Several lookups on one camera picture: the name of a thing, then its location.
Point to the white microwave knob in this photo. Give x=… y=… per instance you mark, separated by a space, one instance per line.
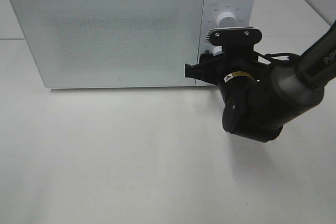
x=227 y=18
x=217 y=51

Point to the white microwave door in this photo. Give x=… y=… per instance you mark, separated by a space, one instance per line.
x=111 y=43

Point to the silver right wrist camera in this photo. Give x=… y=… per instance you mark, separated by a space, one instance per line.
x=234 y=36

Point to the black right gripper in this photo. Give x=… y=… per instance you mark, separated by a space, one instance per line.
x=235 y=66

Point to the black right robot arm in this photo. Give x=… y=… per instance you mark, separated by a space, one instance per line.
x=261 y=97

